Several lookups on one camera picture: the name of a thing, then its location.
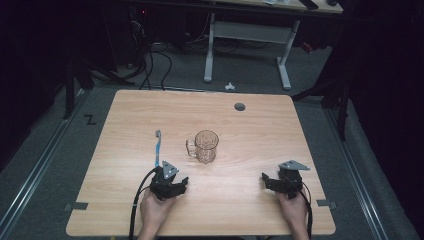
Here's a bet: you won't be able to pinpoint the black metal stand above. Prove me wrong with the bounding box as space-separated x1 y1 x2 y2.
291 49 352 141
62 56 136 120

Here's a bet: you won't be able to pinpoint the metal floor rail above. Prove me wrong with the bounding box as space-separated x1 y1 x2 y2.
0 89 88 238
324 106 390 240

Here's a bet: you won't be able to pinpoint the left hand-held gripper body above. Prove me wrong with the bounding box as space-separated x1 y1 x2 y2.
149 160 180 201

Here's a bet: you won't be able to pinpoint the clear glass mug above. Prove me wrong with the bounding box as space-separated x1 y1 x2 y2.
185 129 220 165

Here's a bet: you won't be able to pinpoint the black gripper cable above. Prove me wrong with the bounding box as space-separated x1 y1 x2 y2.
299 185 315 240
128 166 160 240

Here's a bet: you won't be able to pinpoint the blue toothbrush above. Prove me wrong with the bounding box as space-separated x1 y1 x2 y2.
154 129 163 168

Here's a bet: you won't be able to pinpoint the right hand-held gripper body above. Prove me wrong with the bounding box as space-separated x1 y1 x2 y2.
277 159 311 201

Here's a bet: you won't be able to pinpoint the person's left hand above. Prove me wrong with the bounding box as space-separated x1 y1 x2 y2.
139 189 177 232

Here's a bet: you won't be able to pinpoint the black floor cables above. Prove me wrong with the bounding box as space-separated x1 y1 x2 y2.
129 39 174 92

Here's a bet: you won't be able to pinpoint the grey tape strip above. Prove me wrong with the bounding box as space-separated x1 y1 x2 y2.
316 198 338 210
64 201 89 212

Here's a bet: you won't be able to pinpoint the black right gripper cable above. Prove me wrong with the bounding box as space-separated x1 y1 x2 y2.
299 185 315 240

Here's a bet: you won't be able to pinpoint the white desk frame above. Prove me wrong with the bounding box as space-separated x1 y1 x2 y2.
202 0 344 92

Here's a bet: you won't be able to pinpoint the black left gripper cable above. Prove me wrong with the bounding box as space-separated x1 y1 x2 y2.
128 166 160 240

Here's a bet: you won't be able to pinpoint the person's right hand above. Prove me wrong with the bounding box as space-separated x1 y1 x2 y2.
276 191 310 232

